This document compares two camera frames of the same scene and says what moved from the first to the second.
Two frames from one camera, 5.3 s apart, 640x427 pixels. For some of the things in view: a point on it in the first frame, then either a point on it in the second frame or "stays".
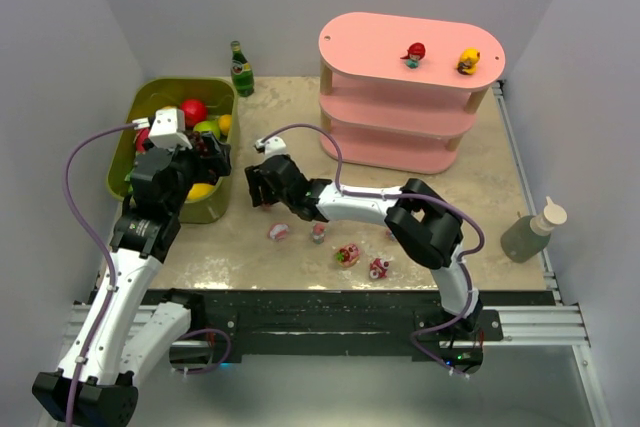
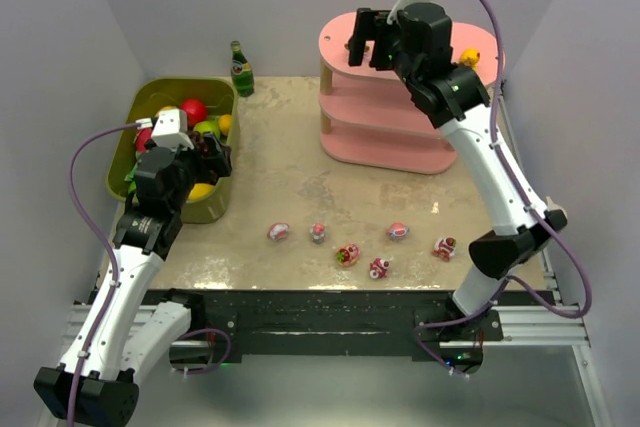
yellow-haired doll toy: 468,61 stays
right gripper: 257,183 → 376,40
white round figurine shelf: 278,231 stays
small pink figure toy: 318,231 stays
